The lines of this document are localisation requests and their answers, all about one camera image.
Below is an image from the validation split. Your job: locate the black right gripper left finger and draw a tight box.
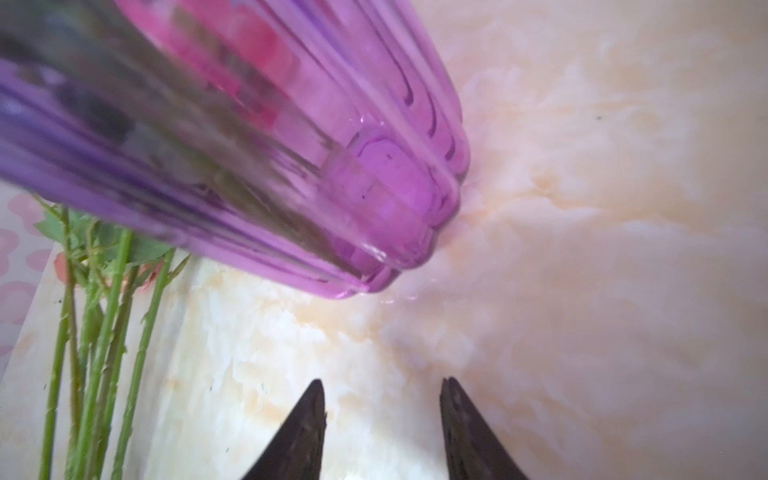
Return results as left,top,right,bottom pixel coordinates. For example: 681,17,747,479
242,379,327,480

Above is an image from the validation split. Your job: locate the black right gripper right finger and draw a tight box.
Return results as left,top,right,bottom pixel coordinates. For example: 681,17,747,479
439,377,528,480

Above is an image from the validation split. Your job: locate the purple blue glass vase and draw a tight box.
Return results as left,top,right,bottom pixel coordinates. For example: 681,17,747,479
1,1,470,298

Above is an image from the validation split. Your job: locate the flower bunch on table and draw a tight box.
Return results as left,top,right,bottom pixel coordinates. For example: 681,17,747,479
35,200,190,479

